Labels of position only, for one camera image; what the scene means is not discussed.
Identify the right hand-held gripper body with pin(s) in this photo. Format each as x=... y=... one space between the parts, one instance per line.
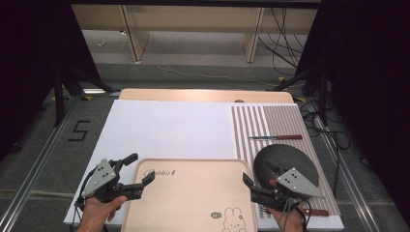
x=296 y=183

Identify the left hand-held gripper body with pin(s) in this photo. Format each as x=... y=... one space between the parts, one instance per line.
x=102 y=175

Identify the dark grey round plate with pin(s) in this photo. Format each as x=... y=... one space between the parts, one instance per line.
x=290 y=156

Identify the beige tray with rabbit print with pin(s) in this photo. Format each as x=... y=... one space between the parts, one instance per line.
x=190 y=196

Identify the person's left hand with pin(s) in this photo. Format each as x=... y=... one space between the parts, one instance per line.
x=95 y=212

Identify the person's right hand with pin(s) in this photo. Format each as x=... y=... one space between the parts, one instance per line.
x=290 y=222

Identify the brown striped placemat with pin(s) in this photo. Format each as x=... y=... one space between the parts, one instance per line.
x=290 y=122

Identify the white board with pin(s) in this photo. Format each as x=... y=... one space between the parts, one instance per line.
x=167 y=129

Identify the black tripod stand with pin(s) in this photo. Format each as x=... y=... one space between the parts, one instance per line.
x=59 y=96
x=322 y=93

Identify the black curtain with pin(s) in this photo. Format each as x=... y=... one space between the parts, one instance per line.
x=32 y=48
x=370 y=80

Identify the metal floor rail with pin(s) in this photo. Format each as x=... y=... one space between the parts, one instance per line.
x=348 y=180
x=35 y=174

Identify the light wooden shelf frame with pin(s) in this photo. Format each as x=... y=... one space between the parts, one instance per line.
x=193 y=16

